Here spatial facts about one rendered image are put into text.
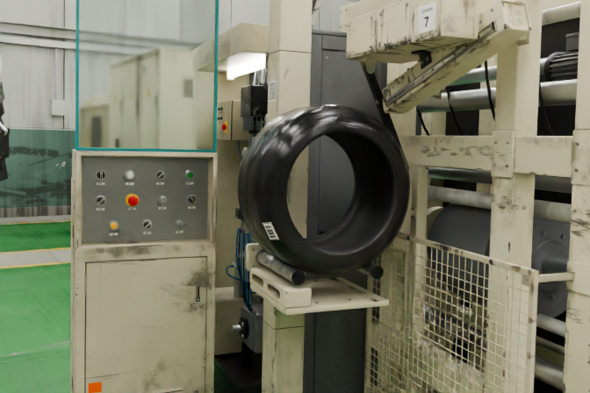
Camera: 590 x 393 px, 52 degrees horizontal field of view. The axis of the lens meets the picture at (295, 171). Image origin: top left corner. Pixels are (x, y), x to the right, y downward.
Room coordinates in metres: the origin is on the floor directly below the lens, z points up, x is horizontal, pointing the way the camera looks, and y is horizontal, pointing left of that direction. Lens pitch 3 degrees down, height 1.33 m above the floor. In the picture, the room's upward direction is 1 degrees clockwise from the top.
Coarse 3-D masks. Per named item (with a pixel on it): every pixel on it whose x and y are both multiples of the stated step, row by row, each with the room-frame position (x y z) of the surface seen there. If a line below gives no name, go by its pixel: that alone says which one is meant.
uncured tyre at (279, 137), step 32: (288, 128) 1.89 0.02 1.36; (320, 128) 1.90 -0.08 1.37; (352, 128) 1.94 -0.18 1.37; (384, 128) 2.01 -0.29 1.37; (256, 160) 1.90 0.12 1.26; (288, 160) 1.86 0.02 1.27; (352, 160) 2.24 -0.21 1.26; (384, 160) 2.17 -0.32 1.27; (256, 192) 1.87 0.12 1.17; (384, 192) 2.20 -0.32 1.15; (256, 224) 1.90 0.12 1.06; (288, 224) 1.86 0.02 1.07; (352, 224) 2.24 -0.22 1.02; (384, 224) 2.00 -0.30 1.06; (288, 256) 1.89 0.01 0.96; (320, 256) 1.90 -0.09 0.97; (352, 256) 1.94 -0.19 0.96
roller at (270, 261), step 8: (264, 256) 2.14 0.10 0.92; (272, 256) 2.11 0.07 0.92; (264, 264) 2.13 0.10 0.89; (272, 264) 2.05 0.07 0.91; (280, 264) 2.00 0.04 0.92; (288, 264) 1.98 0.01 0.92; (280, 272) 1.97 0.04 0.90; (288, 272) 1.92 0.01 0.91; (296, 272) 1.88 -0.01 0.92; (296, 280) 1.88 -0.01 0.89; (304, 280) 1.89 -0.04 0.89
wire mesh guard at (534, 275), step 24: (504, 264) 1.70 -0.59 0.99; (384, 288) 2.31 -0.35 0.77; (504, 312) 1.70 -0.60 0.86; (528, 312) 1.61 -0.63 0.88; (408, 336) 2.15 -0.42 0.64; (456, 336) 1.90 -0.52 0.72; (528, 336) 1.60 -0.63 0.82; (456, 360) 1.90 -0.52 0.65; (480, 360) 1.78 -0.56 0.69; (528, 360) 1.60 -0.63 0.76; (432, 384) 2.01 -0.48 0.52; (528, 384) 1.60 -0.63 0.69
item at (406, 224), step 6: (408, 204) 2.38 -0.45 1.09; (408, 210) 2.38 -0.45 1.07; (408, 216) 2.38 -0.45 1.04; (408, 222) 2.38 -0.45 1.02; (402, 228) 2.37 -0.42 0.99; (408, 228) 2.38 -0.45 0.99; (396, 240) 2.36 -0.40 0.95; (408, 240) 2.38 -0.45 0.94; (390, 246) 2.35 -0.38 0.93; (396, 246) 2.36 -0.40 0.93; (408, 246) 2.38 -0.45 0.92; (390, 252) 2.35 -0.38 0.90
